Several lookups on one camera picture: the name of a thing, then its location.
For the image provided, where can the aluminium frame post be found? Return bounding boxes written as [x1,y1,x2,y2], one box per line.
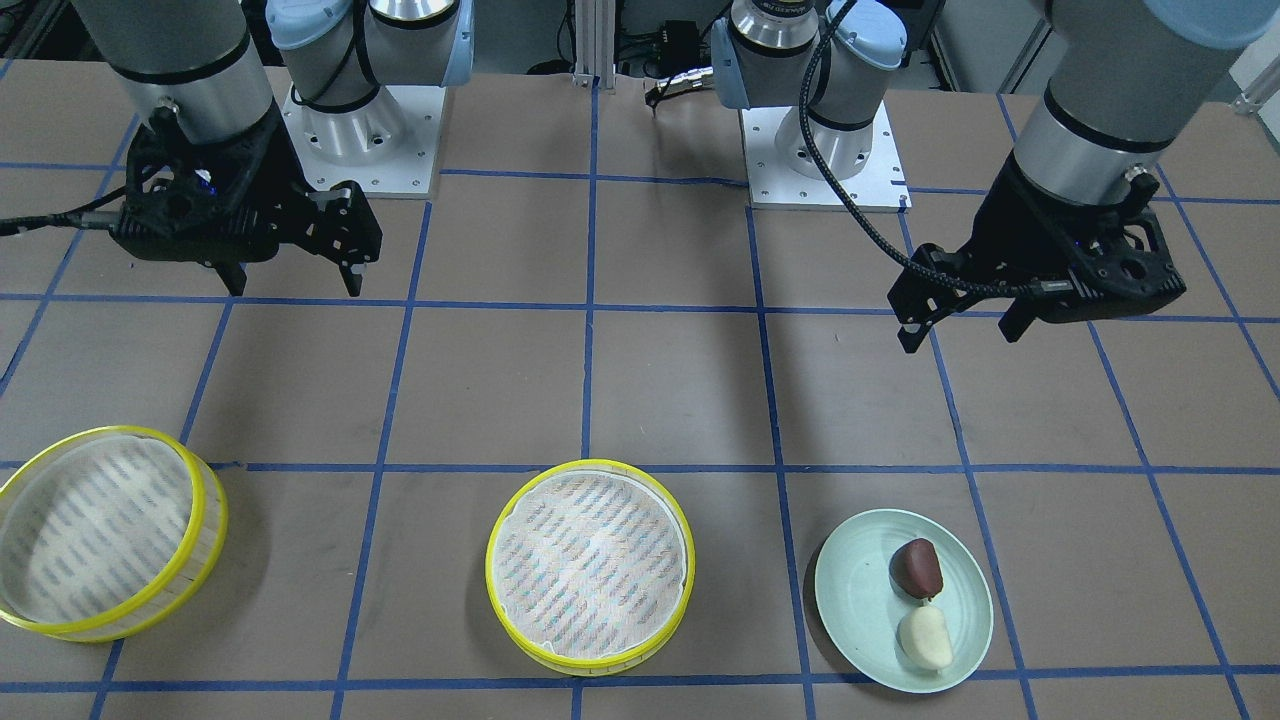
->
[570,0,618,94]

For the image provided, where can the brown bun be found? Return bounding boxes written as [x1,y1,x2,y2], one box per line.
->
[890,538,945,601]

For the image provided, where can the white bun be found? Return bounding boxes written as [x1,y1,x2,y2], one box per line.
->
[896,602,955,671]

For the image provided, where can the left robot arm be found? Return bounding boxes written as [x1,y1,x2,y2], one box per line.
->
[709,1,1277,354]

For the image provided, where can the yellow steamer basket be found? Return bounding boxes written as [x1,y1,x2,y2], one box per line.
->
[483,459,698,678]
[1,425,229,643]

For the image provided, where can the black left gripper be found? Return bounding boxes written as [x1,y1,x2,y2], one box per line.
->
[888,158,1187,354]

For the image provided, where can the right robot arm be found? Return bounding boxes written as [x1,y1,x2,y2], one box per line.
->
[74,1,475,296]

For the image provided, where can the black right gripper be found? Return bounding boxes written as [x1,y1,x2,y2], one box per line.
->
[110,105,383,299]

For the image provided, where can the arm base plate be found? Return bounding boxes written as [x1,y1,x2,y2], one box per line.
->
[739,100,913,213]
[282,86,448,200]

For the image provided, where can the light green plate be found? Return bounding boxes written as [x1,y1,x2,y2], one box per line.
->
[814,509,995,694]

